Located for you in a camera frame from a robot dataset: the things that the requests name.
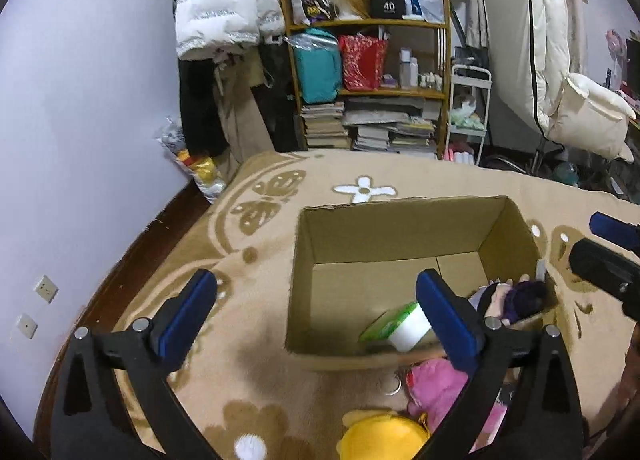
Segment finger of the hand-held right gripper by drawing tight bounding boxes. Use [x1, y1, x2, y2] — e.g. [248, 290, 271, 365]
[589, 211, 640, 255]
[569, 239, 640, 300]

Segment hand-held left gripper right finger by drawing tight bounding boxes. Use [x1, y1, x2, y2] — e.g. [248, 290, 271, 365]
[416, 269, 586, 460]

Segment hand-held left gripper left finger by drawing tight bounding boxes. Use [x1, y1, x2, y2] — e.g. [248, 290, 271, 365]
[50, 269, 221, 460]

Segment pink plush toy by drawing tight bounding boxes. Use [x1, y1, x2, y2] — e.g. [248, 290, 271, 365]
[406, 357, 508, 441]

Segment cardboard box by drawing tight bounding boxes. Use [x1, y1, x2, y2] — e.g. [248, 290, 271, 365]
[285, 195, 560, 373]

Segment yellow plush toy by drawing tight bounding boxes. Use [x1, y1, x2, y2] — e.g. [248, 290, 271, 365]
[336, 409, 431, 460]

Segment dark purple doll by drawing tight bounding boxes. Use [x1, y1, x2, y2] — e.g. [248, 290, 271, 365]
[467, 277, 548, 328]

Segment beige flower printed blanket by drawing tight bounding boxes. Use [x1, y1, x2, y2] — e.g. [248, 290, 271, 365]
[112, 150, 640, 460]

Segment clear plastic bag of items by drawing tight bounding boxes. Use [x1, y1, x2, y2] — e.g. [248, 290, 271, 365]
[155, 117, 228, 203]

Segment black monitor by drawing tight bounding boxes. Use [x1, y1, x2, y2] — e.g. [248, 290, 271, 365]
[625, 38, 640, 91]

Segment pale green cloth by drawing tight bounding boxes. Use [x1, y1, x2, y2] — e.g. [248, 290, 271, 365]
[447, 115, 488, 132]

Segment pink desk fan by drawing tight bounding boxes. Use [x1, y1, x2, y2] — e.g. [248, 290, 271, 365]
[605, 29, 628, 58]

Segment wide stack of books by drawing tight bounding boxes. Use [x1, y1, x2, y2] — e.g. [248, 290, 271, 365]
[345, 98, 443, 156]

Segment white padded chair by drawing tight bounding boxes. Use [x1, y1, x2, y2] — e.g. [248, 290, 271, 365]
[480, 0, 637, 163]

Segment black garment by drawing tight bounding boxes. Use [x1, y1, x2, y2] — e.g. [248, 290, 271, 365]
[178, 58, 221, 151]

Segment white metal cart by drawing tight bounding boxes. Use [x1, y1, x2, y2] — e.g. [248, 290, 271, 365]
[444, 64, 493, 166]

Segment beige coat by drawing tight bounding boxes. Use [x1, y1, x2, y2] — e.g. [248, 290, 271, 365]
[212, 48, 276, 163]

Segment narrow stack of books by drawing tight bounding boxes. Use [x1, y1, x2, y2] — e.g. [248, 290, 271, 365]
[300, 101, 351, 150]

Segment white bottles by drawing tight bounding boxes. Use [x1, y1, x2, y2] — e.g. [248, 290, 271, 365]
[399, 48, 419, 89]

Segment red patterned bag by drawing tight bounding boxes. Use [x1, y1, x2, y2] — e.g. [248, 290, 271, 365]
[338, 34, 390, 91]

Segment teal bag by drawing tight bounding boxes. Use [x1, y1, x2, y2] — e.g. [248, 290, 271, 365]
[291, 29, 343, 104]

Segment wooden shelf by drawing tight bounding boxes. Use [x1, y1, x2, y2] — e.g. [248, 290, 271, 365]
[277, 0, 453, 161]

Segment black box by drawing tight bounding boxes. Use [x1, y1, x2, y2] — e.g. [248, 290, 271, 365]
[370, 0, 405, 20]

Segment white wall outlet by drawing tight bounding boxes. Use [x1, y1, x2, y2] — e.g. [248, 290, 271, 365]
[12, 313, 38, 339]
[33, 275, 59, 303]

